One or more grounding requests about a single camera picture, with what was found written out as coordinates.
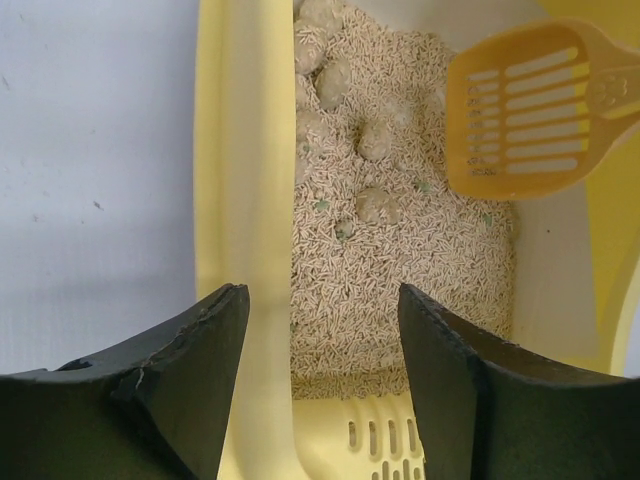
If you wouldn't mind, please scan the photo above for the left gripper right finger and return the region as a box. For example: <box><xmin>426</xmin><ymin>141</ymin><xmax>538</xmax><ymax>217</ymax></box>
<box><xmin>398</xmin><ymin>284</ymin><xmax>639</xmax><ymax>479</ymax></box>

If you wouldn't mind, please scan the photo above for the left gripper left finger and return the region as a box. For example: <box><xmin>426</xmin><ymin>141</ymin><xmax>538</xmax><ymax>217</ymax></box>
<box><xmin>1</xmin><ymin>284</ymin><xmax>249</xmax><ymax>479</ymax></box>

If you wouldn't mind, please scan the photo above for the yellow litter box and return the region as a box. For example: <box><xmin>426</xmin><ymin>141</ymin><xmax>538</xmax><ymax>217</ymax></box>
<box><xmin>194</xmin><ymin>1</ymin><xmax>639</xmax><ymax>479</ymax></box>

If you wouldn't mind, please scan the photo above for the litter clump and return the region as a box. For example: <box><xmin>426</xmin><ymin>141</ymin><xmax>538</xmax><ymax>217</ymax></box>
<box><xmin>293</xmin><ymin>19</ymin><xmax>328</xmax><ymax>75</ymax></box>
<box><xmin>298</xmin><ymin>0</ymin><xmax>344</xmax><ymax>33</ymax></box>
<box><xmin>357</xmin><ymin>119</ymin><xmax>392</xmax><ymax>162</ymax></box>
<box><xmin>296</xmin><ymin>109</ymin><xmax>330</xmax><ymax>149</ymax></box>
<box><xmin>315</xmin><ymin>58</ymin><xmax>351</xmax><ymax>110</ymax></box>
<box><xmin>355</xmin><ymin>187</ymin><xmax>400</xmax><ymax>225</ymax></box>

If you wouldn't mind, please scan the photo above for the yellow litter scoop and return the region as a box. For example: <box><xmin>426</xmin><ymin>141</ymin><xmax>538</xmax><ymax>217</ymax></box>
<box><xmin>445</xmin><ymin>18</ymin><xmax>639</xmax><ymax>201</ymax></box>

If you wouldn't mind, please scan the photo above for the cat litter sand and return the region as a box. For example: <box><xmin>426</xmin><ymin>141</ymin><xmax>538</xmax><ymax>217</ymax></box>
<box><xmin>290</xmin><ymin>2</ymin><xmax>516</xmax><ymax>400</ymax></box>

